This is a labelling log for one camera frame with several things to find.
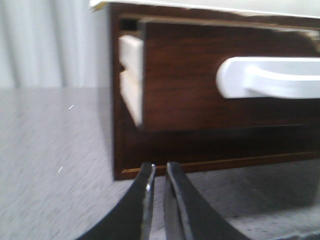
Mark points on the dark wooden drawer cabinet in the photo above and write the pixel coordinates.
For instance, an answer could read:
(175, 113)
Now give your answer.
(202, 149)

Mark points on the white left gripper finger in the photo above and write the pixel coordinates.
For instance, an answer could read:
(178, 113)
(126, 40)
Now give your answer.
(269, 77)

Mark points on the dark wooden drawer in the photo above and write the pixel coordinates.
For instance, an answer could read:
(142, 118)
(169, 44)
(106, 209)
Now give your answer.
(168, 76)

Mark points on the white tray on cabinet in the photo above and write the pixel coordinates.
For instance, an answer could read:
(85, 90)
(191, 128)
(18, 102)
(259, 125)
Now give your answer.
(297, 8)

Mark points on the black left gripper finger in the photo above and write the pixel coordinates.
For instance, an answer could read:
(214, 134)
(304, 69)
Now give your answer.
(187, 215)
(131, 218)

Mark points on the white curtain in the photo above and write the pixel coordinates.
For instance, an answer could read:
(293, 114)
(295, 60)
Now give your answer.
(53, 44)

